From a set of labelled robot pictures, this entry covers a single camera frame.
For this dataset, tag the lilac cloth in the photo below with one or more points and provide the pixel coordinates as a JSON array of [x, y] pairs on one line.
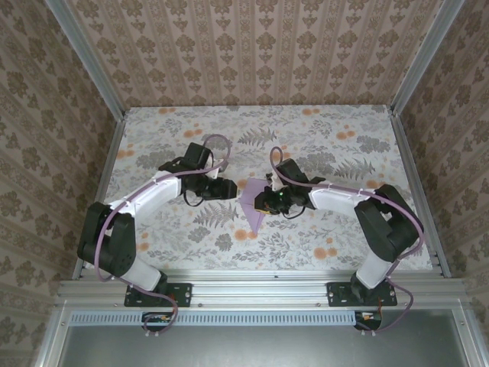
[[252, 214]]

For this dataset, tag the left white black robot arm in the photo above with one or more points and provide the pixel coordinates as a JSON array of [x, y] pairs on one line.
[[156, 195]]

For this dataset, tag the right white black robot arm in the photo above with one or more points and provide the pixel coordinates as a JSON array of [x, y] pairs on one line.
[[332, 199]]

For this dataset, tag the floral patterned table cover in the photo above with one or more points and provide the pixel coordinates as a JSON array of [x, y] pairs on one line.
[[305, 244]]

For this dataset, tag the grey metal panel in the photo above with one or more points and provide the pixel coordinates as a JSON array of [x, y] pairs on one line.
[[260, 348]]

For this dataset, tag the aluminium frame cross beam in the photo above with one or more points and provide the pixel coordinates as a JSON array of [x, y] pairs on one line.
[[260, 290]]

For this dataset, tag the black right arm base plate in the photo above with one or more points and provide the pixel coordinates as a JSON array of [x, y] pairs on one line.
[[336, 294]]

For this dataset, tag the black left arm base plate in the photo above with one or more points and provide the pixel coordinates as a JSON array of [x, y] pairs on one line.
[[183, 294]]

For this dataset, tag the aluminium table side rail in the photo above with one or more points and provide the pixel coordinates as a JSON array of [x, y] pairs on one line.
[[418, 187], [105, 179]]

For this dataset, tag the aluminium frame post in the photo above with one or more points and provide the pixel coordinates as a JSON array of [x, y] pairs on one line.
[[418, 57], [88, 61]]

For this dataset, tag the aluminium lower frame rail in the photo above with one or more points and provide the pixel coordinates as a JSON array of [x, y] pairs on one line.
[[468, 336], [51, 336]]

